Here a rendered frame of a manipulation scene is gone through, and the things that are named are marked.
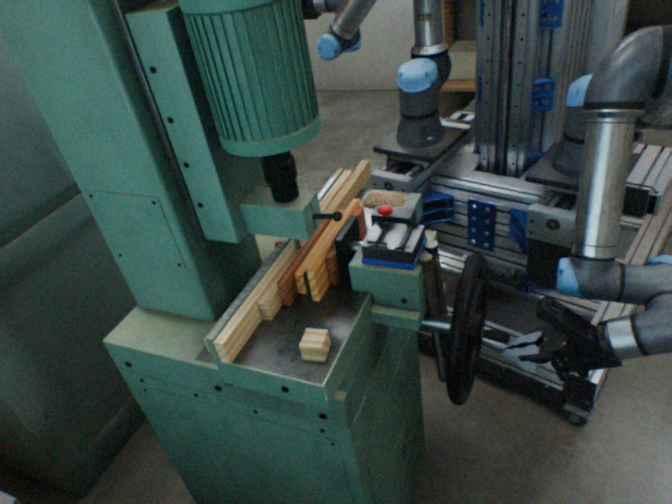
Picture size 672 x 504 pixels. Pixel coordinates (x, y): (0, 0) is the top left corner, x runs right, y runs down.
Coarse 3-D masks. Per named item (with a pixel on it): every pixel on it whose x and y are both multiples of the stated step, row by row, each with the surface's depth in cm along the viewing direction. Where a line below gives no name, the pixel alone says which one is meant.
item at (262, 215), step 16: (256, 192) 101; (304, 192) 98; (240, 208) 99; (256, 208) 97; (272, 208) 96; (288, 208) 95; (304, 208) 94; (320, 208) 100; (256, 224) 100; (272, 224) 98; (288, 224) 97; (304, 224) 95; (320, 224) 101
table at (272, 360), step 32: (352, 288) 100; (288, 320) 95; (320, 320) 94; (352, 320) 93; (384, 320) 99; (416, 320) 95; (256, 352) 90; (288, 352) 89; (352, 352) 93; (256, 384) 89; (288, 384) 85; (320, 384) 82
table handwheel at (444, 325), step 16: (480, 256) 96; (464, 272) 91; (480, 272) 104; (464, 288) 88; (480, 288) 104; (464, 304) 87; (480, 304) 110; (432, 320) 101; (448, 320) 100; (464, 320) 86; (480, 320) 97; (464, 336) 86; (480, 336) 97; (448, 352) 87; (464, 352) 101; (448, 368) 88; (464, 368) 102; (448, 384) 90; (464, 384) 102; (464, 400) 95
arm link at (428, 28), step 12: (420, 0) 152; (432, 0) 152; (420, 12) 154; (432, 12) 154; (420, 24) 156; (432, 24) 156; (420, 36) 159; (432, 36) 158; (420, 48) 160; (432, 48) 159; (444, 48) 160; (444, 60) 162; (444, 72) 162
